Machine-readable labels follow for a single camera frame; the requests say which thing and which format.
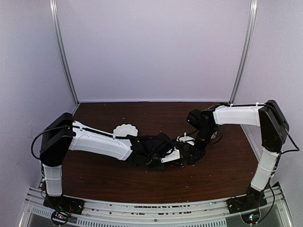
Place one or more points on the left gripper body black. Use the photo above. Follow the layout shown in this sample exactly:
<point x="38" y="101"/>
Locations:
<point x="153" y="161"/>

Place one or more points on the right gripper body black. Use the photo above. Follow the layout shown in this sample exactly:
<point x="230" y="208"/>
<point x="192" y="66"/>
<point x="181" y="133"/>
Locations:
<point x="206" y="133"/>

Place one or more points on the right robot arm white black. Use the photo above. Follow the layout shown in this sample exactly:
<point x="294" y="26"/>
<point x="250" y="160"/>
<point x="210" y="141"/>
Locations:
<point x="267" y="116"/>

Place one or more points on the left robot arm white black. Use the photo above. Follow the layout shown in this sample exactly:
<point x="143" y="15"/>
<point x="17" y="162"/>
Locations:
<point x="123" y="143"/>

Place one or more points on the white patterned mug yellow inside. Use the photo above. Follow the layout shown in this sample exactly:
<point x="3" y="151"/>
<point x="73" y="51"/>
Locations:
<point x="214" y="135"/>

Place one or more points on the white scalloped bowl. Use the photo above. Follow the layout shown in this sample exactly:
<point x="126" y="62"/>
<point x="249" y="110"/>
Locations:
<point x="125" y="130"/>

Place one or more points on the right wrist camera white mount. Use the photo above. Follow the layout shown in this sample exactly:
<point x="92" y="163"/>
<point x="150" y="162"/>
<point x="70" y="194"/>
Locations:
<point x="186" y="138"/>

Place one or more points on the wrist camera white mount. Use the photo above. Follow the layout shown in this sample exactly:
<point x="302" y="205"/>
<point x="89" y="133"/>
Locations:
<point x="186" y="138"/>
<point x="172" y="155"/>

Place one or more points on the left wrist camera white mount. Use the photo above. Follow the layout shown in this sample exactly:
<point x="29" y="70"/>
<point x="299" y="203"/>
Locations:
<point x="172" y="155"/>

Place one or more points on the aluminium front rail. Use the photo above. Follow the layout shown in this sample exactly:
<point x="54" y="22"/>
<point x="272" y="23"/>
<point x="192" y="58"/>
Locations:
<point x="212" y="213"/>

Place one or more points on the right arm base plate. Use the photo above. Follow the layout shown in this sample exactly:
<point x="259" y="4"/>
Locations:
<point x="242" y="203"/>

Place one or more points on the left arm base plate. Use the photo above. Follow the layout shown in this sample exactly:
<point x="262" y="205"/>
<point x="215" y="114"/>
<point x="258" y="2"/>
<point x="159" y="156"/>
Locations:
<point x="65" y="204"/>

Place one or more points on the right aluminium frame post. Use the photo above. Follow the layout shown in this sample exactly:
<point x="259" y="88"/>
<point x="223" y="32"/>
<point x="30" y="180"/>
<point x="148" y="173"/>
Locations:
<point x="246" y="47"/>

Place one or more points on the aluminium frame post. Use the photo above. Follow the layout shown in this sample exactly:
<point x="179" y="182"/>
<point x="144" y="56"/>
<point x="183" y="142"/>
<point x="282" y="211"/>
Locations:
<point x="62" y="52"/>
<point x="246" y="47"/>

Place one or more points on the left aluminium frame post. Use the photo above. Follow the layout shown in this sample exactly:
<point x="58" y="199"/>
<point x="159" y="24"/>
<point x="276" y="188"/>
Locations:
<point x="62" y="52"/>

